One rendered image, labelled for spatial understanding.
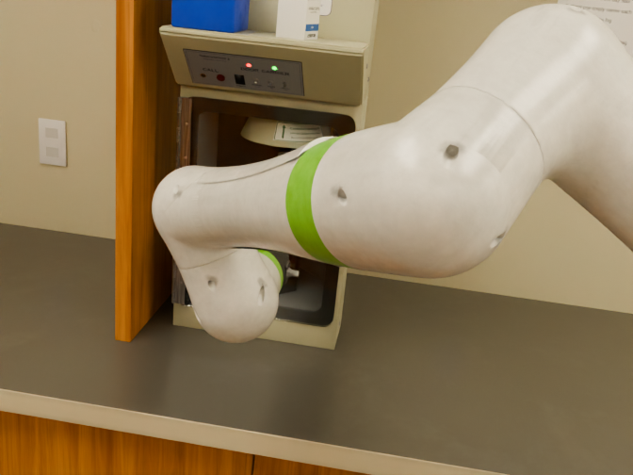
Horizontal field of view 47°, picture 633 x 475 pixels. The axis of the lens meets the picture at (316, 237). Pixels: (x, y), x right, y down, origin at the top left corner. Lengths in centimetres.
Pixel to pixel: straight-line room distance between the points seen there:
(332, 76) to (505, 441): 64
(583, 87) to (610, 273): 126
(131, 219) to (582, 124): 87
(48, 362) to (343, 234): 87
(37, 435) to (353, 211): 91
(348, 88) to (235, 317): 46
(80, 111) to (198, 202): 109
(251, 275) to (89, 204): 107
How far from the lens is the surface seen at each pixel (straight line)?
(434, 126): 52
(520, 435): 126
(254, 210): 68
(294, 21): 116
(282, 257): 103
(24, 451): 137
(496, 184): 52
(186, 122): 130
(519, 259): 178
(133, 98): 124
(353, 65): 114
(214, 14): 117
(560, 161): 60
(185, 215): 83
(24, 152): 196
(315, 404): 123
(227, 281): 89
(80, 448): 131
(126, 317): 137
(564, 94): 58
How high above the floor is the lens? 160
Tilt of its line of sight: 20 degrees down
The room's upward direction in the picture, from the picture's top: 6 degrees clockwise
